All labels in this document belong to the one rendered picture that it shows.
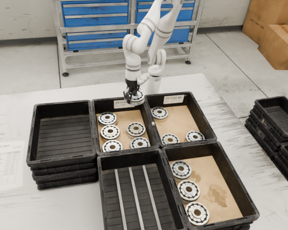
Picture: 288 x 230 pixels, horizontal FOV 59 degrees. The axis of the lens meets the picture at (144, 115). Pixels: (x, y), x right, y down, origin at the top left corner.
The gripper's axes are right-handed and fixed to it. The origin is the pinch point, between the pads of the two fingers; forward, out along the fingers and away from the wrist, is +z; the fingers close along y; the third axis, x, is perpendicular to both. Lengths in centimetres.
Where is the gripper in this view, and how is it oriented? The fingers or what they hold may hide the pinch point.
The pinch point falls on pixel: (131, 98)
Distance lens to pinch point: 134.4
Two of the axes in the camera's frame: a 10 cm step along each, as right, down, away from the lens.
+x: 8.6, 3.8, -3.3
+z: -0.6, 7.3, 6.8
